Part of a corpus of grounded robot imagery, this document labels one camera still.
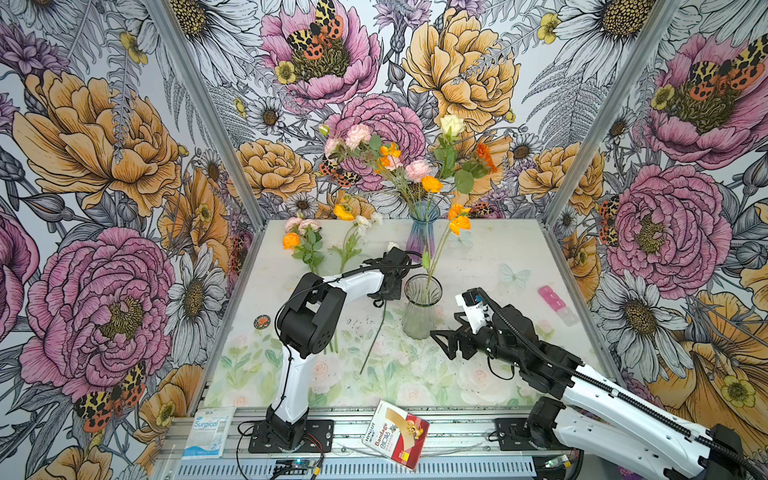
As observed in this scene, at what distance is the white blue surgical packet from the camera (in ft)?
2.39

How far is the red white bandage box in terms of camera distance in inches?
27.6

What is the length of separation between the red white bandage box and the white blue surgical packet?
14.1 inches
